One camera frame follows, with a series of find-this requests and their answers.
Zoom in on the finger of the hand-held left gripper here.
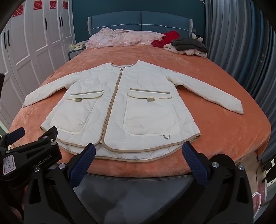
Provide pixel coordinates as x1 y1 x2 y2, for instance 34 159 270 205
36 126 58 149
0 127 25 151

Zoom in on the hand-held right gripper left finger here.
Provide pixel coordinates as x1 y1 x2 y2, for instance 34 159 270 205
23 142 102 224

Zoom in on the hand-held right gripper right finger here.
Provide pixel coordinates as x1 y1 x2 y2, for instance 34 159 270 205
182 142 255 224

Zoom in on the white quilted jacket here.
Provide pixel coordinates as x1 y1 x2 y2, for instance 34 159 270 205
22 60 244 162

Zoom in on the orange plush bed blanket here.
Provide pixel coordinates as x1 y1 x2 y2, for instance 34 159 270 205
9 44 272 178

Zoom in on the white panelled wardrobe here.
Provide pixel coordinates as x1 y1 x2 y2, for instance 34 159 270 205
0 0 76 130

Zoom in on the dark nightstand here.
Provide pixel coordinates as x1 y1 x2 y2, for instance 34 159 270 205
68 48 87 63

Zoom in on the cream cloth pile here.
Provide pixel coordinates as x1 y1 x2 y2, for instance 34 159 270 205
69 42 88 51

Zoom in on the cream folded garment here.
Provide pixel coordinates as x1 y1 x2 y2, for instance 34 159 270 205
163 43 208 58

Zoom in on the grey knit garment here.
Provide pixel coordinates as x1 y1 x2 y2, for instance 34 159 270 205
171 38 209 54

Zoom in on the pink crumpled quilt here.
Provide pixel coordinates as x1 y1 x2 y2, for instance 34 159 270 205
85 28 171 49

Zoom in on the red garment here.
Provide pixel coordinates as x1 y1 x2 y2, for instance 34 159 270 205
151 30 180 47

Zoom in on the grey pleated curtain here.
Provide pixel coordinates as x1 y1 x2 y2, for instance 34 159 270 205
203 0 276 164

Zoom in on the blue upholstered headboard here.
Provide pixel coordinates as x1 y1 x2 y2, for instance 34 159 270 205
87 11 193 40

